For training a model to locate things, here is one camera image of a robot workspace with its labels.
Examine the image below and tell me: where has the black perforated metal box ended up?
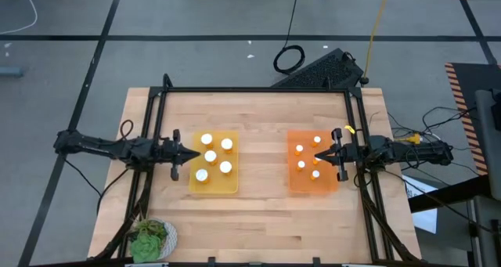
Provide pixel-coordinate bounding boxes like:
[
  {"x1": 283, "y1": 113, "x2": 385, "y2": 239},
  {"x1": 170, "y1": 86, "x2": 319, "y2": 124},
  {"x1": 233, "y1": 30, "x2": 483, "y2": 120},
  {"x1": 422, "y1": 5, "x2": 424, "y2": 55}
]
[{"x1": 271, "y1": 47, "x2": 365, "y2": 89}]

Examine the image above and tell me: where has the yellow cable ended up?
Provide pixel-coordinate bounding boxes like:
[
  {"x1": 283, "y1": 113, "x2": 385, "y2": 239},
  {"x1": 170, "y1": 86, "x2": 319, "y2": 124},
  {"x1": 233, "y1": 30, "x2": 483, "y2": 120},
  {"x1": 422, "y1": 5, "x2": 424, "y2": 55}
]
[{"x1": 362, "y1": 0, "x2": 392, "y2": 84}]

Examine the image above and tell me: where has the black mat with hazard stripes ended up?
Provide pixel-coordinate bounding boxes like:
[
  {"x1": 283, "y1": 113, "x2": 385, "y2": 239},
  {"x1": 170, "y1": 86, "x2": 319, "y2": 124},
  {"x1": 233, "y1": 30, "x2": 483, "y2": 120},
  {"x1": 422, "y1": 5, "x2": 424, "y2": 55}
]
[{"x1": 445, "y1": 62, "x2": 501, "y2": 176}]

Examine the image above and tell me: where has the coiled black cable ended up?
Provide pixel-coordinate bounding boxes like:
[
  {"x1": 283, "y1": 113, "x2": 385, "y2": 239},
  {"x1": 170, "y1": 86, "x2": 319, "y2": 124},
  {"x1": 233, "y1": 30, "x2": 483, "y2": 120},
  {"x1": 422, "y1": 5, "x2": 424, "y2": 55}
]
[{"x1": 272, "y1": 0, "x2": 306, "y2": 75}]

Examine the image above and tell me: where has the green succulent plant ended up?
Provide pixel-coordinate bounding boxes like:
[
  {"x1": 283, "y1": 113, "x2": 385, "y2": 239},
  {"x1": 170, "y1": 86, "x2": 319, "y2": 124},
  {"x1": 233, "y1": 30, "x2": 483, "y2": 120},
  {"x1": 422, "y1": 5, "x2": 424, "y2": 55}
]
[{"x1": 128, "y1": 218, "x2": 170, "y2": 265}]

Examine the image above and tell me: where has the yellow power plug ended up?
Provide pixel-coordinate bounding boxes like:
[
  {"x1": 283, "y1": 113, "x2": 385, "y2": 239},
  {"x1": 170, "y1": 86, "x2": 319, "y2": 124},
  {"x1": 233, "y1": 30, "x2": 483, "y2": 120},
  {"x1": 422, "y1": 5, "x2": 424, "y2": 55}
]
[{"x1": 393, "y1": 132, "x2": 424, "y2": 145}]

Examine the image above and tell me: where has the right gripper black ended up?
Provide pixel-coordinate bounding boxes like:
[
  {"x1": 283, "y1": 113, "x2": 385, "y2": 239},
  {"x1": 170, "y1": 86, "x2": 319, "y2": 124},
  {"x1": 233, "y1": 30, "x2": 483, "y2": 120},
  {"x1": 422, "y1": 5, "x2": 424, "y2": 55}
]
[{"x1": 314, "y1": 128, "x2": 367, "y2": 182}]

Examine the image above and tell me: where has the white ribbed plant pot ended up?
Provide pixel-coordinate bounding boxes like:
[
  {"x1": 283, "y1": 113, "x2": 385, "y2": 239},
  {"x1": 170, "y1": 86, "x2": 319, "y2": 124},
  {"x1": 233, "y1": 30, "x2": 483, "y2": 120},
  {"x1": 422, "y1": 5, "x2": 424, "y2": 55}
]
[{"x1": 152, "y1": 218, "x2": 179, "y2": 261}]

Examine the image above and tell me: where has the black desk beam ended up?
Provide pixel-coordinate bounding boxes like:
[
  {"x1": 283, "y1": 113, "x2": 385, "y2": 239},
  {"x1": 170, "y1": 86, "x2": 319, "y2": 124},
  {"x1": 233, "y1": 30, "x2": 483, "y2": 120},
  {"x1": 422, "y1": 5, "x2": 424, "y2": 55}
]
[{"x1": 406, "y1": 174, "x2": 495, "y2": 214}]

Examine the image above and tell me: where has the orange translucent plastic bin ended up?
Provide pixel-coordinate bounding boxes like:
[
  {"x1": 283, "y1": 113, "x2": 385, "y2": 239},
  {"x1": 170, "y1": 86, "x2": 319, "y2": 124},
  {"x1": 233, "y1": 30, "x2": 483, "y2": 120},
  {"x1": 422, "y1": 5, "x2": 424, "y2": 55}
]
[{"x1": 287, "y1": 130, "x2": 339, "y2": 195}]

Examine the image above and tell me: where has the white floor cable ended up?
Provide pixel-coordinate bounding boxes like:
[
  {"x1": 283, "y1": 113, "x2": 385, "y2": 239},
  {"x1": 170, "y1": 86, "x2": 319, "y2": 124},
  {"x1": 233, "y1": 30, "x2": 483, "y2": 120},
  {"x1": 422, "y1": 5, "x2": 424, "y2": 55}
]
[{"x1": 0, "y1": 0, "x2": 39, "y2": 35}]

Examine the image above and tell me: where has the yellow translucent plastic bin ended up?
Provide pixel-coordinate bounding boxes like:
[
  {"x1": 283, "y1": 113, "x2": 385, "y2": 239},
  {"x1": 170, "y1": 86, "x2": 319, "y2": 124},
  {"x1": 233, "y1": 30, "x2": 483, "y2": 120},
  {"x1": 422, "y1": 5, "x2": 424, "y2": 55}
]
[{"x1": 189, "y1": 129, "x2": 240, "y2": 195}]

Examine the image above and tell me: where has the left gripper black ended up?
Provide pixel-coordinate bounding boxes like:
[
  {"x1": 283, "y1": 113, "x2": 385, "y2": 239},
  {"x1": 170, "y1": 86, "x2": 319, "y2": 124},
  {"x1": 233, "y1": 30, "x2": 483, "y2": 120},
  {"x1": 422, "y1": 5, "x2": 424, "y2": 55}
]
[{"x1": 158, "y1": 128, "x2": 202, "y2": 182}]

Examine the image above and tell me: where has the grey metal foot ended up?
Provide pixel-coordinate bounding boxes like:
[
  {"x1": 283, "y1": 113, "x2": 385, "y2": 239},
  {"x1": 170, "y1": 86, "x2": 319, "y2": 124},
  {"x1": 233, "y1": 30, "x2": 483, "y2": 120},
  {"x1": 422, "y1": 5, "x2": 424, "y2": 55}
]
[{"x1": 0, "y1": 66, "x2": 25, "y2": 78}]

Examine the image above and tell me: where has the white paper sheet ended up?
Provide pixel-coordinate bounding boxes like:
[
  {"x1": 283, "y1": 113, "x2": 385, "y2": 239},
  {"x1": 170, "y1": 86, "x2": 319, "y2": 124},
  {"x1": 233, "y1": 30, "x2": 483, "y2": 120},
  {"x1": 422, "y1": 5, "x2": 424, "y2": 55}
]
[{"x1": 401, "y1": 174, "x2": 438, "y2": 235}]

